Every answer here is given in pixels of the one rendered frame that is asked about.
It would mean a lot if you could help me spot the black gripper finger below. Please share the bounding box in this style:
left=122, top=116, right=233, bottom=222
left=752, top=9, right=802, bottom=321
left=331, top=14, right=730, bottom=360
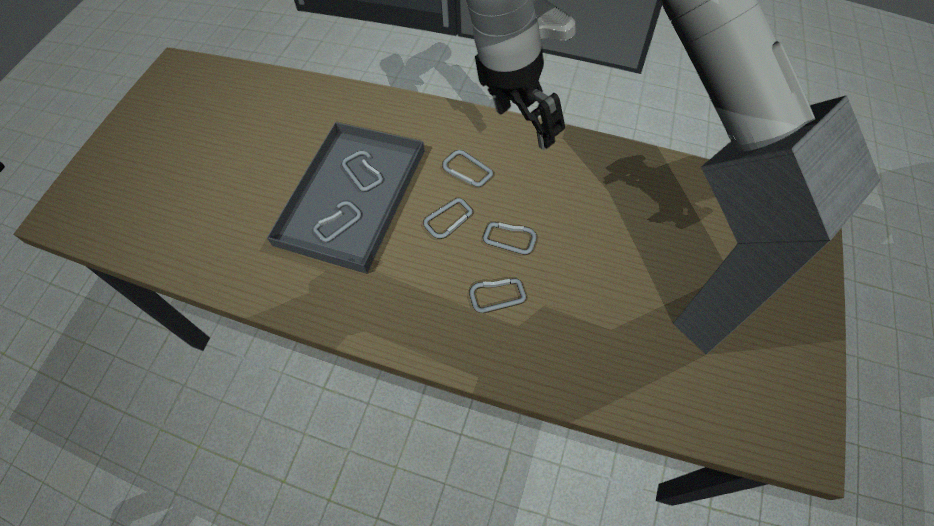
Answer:
left=475, top=54, right=511, bottom=115
left=508, top=89, right=566, bottom=150

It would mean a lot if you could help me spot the grey carabiner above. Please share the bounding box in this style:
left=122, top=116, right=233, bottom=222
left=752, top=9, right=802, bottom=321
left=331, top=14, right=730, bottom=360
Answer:
left=423, top=198, right=473, bottom=238
left=469, top=279, right=526, bottom=313
left=342, top=151, right=383, bottom=191
left=443, top=150, right=493, bottom=187
left=313, top=201, right=361, bottom=242
left=483, top=222, right=536, bottom=255

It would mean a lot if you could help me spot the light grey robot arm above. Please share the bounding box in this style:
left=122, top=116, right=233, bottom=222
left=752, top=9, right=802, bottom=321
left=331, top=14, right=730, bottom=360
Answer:
left=466, top=0, right=815, bottom=152

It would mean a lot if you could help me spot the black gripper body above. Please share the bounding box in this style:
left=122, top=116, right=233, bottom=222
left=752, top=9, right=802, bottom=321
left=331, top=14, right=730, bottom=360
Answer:
left=480, top=45, right=544, bottom=108

